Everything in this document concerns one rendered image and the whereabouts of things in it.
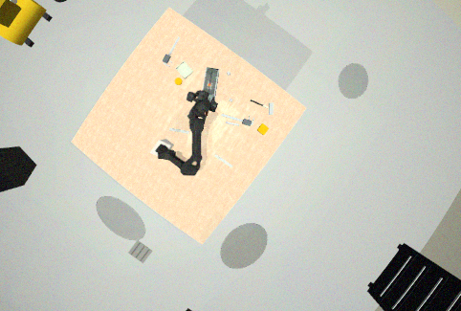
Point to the yellow block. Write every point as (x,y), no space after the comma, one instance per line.
(263,129)

